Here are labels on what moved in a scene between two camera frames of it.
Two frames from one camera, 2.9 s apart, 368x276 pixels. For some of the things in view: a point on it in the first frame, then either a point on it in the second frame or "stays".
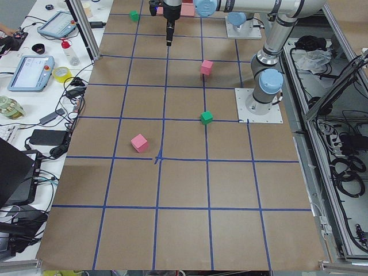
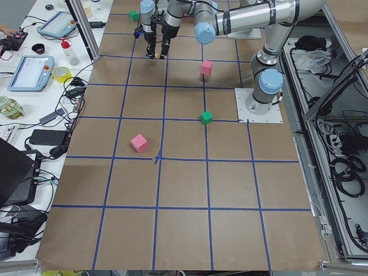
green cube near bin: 134,15 stays
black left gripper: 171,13 to 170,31
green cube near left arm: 206,117 stays
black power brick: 97,24 stays
